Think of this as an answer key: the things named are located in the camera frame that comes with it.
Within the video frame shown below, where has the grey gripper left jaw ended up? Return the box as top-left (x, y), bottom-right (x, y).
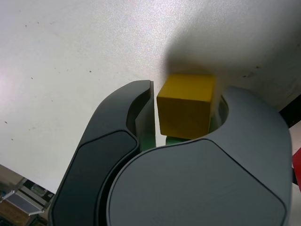
top-left (48, 80), bottom-right (156, 226)

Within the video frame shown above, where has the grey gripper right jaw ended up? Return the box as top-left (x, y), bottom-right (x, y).
top-left (105, 86), bottom-right (293, 226)

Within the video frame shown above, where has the green cube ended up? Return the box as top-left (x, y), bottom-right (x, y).
top-left (165, 113), bottom-right (223, 146)

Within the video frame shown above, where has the yellow cube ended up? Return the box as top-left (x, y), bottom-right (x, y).
top-left (157, 74), bottom-right (216, 140)

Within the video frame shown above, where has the red cube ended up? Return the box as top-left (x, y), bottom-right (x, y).
top-left (291, 147), bottom-right (301, 192)

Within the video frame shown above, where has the cluttered storage shelf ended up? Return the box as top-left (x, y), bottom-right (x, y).
top-left (0, 163), bottom-right (56, 226)

